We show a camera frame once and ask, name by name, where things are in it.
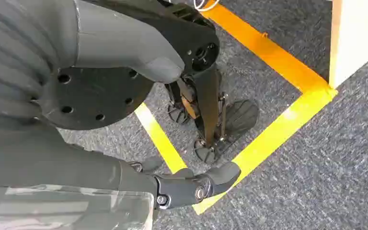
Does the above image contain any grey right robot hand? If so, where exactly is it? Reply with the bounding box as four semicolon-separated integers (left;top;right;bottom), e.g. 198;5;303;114
0;0;242;230

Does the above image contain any ribbed grey right arm sleeve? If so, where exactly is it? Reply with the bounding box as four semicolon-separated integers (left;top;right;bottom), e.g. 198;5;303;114
0;0;79;127

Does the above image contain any yellow floor tape strip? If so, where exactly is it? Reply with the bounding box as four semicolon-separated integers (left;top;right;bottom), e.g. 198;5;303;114
200;2;331;94
134;102;188;174
192;87;338;216

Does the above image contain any black robot foot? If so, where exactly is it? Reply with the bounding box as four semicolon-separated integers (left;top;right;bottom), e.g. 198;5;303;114
165;83;194;125

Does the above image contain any black robot leg with foot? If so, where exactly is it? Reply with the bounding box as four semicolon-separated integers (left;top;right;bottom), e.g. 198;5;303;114
85;0;260;165

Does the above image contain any pale wooden furniture panel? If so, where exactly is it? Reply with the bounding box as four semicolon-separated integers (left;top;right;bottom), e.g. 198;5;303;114
328;0;368;90

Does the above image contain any white cable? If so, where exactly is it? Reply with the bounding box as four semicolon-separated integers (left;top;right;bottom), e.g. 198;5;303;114
193;0;221;12

